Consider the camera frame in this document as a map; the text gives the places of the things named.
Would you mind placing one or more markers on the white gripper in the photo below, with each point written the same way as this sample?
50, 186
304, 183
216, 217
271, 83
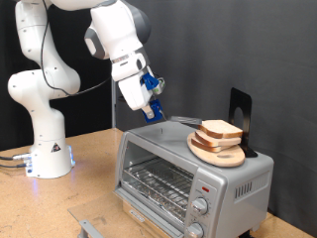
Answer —
133, 94

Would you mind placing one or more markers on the spatula with blue block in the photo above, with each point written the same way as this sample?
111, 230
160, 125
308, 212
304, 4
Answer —
158, 107

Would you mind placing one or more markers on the glass toaster oven door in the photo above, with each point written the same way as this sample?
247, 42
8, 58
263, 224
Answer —
99, 211

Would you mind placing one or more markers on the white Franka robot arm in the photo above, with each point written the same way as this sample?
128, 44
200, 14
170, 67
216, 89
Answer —
46, 132

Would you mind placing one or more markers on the silver toaster oven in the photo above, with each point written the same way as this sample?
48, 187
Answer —
218, 185

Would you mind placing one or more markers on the silver oven knob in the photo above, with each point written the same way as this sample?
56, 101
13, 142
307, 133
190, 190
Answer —
200, 206
194, 230

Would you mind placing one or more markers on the vertical metal pole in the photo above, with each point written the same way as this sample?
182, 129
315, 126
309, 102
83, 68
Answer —
114, 112

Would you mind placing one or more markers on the round wooden board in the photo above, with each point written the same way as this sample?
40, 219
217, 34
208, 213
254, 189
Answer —
224, 159

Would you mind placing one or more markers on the black metal bookend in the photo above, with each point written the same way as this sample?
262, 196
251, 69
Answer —
239, 99

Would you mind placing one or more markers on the wrist camera on blue mount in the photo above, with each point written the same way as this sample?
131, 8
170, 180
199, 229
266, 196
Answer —
149, 82

